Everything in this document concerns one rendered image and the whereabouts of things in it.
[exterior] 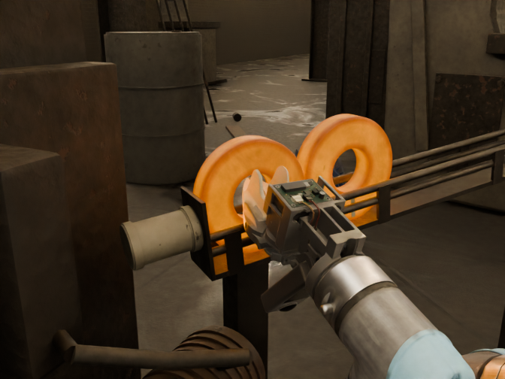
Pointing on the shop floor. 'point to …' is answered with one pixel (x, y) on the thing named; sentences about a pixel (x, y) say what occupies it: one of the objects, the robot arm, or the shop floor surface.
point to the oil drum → (159, 104)
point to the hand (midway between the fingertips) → (252, 189)
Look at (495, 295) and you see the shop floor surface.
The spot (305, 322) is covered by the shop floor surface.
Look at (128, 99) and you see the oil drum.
